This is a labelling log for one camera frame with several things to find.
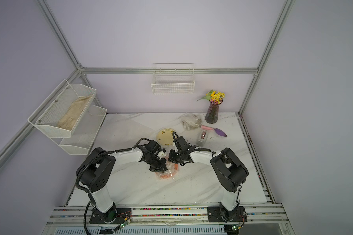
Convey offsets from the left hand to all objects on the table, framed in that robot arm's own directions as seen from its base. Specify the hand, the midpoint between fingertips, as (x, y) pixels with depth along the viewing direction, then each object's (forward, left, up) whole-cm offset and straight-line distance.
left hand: (167, 172), depth 87 cm
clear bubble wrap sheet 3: (+34, +37, -2) cm, 50 cm away
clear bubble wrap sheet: (+5, -1, +8) cm, 9 cm away
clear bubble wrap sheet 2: (+40, -16, +2) cm, 43 cm away
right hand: (+7, +1, +2) cm, 7 cm away
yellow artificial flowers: (+43, -30, +24) cm, 58 cm away
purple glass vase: (+42, -32, +8) cm, 53 cm away
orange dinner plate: (+1, -3, +2) cm, 4 cm away
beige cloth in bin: (+18, +51, +29) cm, 62 cm away
